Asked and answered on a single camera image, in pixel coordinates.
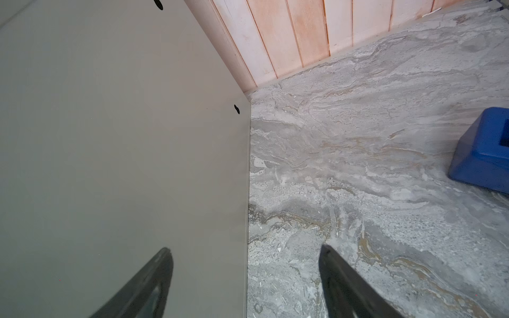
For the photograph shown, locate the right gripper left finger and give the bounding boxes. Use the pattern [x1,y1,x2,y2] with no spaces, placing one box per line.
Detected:
[91,248,174,318]

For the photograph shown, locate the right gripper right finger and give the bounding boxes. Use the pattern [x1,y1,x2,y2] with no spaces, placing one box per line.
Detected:
[318,245,403,318]

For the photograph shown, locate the grey metal cabinet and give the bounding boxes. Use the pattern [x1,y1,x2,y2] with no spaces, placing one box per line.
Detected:
[1,1,251,317]

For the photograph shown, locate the blue plastic block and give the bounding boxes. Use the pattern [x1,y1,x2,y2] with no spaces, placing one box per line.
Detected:
[448,107,508,193]

